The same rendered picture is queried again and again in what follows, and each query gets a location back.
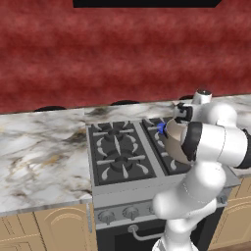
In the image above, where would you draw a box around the grey oven door handle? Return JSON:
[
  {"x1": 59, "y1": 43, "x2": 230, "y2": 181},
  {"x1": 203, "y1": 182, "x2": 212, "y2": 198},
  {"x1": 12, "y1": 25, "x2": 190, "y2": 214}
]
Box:
[{"x1": 127, "y1": 224, "x2": 165, "y2": 242}]

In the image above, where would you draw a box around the black range hood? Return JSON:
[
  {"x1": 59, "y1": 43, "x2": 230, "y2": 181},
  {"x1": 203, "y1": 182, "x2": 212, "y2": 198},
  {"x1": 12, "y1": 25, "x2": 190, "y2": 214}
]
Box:
[{"x1": 72, "y1": 0, "x2": 224, "y2": 9}]

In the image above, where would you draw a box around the tan cupboard door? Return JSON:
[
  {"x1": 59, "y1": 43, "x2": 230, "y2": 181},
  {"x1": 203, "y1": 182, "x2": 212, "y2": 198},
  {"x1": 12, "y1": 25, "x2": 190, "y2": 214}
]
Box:
[
  {"x1": 208, "y1": 195, "x2": 251, "y2": 251},
  {"x1": 0, "y1": 211, "x2": 47, "y2": 251},
  {"x1": 33, "y1": 203, "x2": 98, "y2": 251}
]

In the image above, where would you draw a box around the grey stove with black grates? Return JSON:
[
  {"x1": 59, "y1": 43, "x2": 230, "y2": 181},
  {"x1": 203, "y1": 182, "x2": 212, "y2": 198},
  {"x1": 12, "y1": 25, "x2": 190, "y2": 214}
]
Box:
[{"x1": 85, "y1": 116, "x2": 243, "y2": 230}]

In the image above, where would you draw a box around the tan drawer front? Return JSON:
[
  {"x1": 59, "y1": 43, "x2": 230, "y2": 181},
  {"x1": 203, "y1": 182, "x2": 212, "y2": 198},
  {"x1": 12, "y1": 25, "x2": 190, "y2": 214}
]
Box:
[{"x1": 228, "y1": 176, "x2": 251, "y2": 201}]

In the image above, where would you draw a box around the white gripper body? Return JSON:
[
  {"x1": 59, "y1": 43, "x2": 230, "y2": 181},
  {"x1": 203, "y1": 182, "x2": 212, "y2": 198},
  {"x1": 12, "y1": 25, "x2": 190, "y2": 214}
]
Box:
[{"x1": 172, "y1": 102, "x2": 184, "y2": 122}]

